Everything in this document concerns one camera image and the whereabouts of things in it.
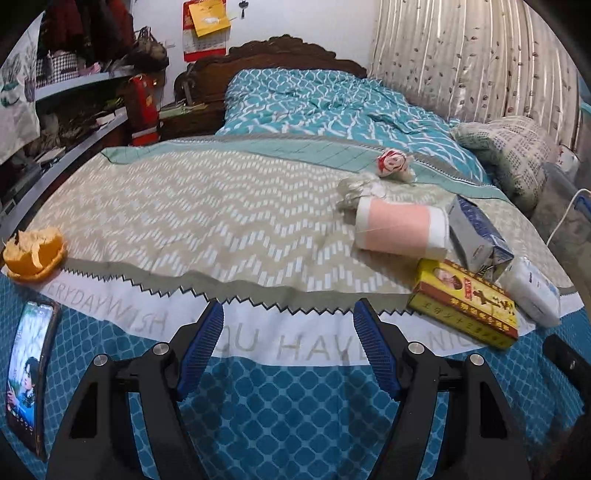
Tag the leaf print curtain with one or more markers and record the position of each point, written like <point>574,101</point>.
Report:
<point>466,55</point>

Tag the dark hanging ornament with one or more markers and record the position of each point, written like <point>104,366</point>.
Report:
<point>244,9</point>

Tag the wooden nightstand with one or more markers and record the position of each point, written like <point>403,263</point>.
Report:
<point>189,122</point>

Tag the smartphone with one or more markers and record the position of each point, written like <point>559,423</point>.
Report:
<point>27,374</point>

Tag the grey shelf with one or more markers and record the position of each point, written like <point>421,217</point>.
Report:
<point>78,83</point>

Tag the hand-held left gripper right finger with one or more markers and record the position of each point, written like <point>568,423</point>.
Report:
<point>374,341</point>

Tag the white tissue pack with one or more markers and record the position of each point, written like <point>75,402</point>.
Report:
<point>531,286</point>

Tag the pink paper cup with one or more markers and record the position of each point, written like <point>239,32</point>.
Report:
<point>399,226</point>

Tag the yellow cardboard box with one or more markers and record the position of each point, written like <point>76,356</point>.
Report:
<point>461,300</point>

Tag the blue milk carton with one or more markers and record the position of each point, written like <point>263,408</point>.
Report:
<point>475,240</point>

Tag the orange peel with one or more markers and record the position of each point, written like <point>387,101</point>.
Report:
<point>34,256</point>

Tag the checked pillow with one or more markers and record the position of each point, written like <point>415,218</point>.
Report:
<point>512,152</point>

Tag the teal patterned quilt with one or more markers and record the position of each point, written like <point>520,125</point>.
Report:
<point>332,106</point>

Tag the red and white wrapper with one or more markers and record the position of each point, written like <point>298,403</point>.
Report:
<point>392,162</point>

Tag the patterned bedsheet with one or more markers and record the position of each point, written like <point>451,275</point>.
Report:
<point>184,217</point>

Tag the red wall calendar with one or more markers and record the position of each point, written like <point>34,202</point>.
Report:
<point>203,46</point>

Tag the houndstooth bag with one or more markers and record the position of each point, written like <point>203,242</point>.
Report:
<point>57,68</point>

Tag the hanging clothes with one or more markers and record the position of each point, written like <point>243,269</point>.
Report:
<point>83,25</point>

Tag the yellow envelope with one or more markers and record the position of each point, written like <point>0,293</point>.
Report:
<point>210,21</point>

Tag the brown handbag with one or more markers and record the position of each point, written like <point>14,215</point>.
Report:
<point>148,50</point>

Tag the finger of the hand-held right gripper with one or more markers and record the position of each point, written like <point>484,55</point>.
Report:
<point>565,360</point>

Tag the carved wooden headboard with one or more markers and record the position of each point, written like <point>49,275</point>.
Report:
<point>277,55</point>

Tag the red bag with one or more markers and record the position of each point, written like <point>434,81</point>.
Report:
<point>142,110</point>

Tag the white embroidered cloth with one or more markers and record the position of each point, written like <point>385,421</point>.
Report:
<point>16,101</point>

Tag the white plastic bag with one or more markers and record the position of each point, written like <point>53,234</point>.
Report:
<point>358,191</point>

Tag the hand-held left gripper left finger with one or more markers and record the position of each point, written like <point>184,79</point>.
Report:
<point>203,341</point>

